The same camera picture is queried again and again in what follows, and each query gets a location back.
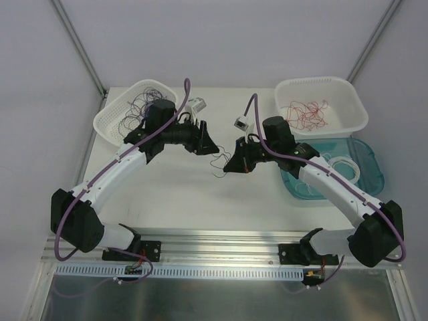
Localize left aluminium frame post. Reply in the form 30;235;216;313
49;0;107;98

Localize white perforated basket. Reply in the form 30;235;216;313
93;80;178;146

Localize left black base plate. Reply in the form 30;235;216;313
102;240;162;262

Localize white wire coil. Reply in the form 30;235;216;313
326;156;362;183

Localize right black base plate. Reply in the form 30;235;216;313
278;243;339;266

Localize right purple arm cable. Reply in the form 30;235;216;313
245;93;407;261

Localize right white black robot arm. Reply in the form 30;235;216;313
223;116;406;268

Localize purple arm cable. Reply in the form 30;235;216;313
245;93;407;261
53;78;192;261

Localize right aluminium frame post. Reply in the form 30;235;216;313
346;0;405;84

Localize teal transparent plastic bin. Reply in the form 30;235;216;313
280;137;385;201

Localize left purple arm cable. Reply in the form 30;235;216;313
53;78;192;261

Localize aluminium frame post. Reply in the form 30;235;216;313
346;0;405;84
49;0;107;98

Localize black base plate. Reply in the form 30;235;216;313
102;240;162;262
278;243;339;266

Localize white plastic tub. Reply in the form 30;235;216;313
274;76;368;140

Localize long red wire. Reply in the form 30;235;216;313
280;98;329;130

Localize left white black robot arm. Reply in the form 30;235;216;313
50;99;219;260

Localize aluminium mounting rail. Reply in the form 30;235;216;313
40;230;401;269

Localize white slotted cable duct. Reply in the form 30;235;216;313
55;263;304;282

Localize purple wire bundle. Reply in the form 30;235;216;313
128;86;172;116

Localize red white purple wires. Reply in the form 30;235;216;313
209;152;232;180

